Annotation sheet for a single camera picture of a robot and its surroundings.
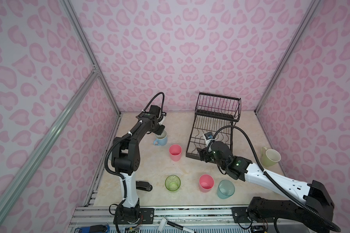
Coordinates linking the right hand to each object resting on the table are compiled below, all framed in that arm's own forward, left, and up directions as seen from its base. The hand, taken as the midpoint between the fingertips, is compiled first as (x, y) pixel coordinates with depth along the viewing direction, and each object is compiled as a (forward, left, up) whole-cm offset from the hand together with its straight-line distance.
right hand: (203, 146), depth 80 cm
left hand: (+18, +27, -7) cm, 33 cm away
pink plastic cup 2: (-15, -2, -14) cm, 21 cm away
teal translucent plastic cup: (-18, -12, -15) cm, 27 cm away
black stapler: (-18, +33, -13) cm, 39 cm away
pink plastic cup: (+4, +16, -14) cm, 21 cm away
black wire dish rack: (+16, -7, +6) cm, 19 cm away
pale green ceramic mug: (-2, -39, -9) cm, 40 cm away
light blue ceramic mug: (+9, +26, -9) cm, 28 cm away
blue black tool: (-38, +50, -10) cm, 63 cm away
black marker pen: (-34, +20, -13) cm, 41 cm away
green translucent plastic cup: (-15, +17, -16) cm, 28 cm away
